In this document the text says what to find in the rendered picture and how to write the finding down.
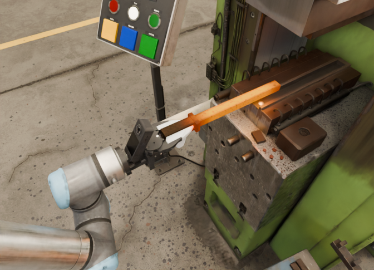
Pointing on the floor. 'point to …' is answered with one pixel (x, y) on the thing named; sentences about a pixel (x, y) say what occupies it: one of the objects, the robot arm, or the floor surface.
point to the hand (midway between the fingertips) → (187, 124)
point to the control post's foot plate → (172, 163)
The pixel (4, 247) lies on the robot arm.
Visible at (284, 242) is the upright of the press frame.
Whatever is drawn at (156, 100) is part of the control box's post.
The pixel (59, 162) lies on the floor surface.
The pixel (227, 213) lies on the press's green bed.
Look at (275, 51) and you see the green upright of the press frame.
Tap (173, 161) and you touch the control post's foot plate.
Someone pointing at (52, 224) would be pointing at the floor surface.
